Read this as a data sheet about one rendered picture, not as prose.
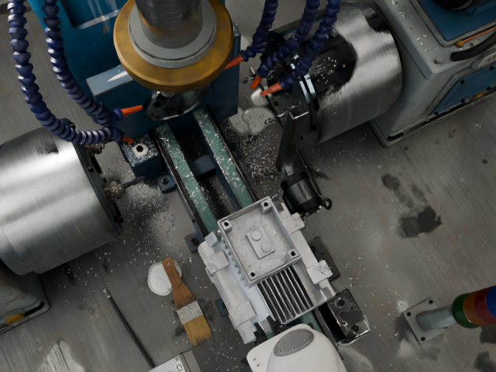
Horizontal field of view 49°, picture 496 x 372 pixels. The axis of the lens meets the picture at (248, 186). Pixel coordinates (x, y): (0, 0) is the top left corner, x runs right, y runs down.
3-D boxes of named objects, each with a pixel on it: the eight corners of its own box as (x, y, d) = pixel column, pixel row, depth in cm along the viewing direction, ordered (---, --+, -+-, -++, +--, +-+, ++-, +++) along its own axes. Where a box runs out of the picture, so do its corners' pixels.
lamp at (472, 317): (455, 300, 97) (466, 297, 93) (483, 285, 98) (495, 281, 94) (474, 331, 95) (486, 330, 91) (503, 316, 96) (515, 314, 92)
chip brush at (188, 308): (156, 263, 124) (155, 263, 124) (176, 254, 125) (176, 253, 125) (193, 348, 119) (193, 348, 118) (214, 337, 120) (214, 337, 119)
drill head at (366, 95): (225, 87, 126) (224, 22, 102) (376, 21, 133) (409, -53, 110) (275, 178, 120) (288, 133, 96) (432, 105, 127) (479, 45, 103)
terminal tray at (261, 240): (215, 232, 99) (215, 221, 93) (267, 206, 101) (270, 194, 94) (246, 291, 96) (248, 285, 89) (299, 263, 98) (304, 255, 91)
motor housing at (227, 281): (199, 257, 113) (194, 237, 95) (280, 217, 116) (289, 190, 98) (243, 347, 108) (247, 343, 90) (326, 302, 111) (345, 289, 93)
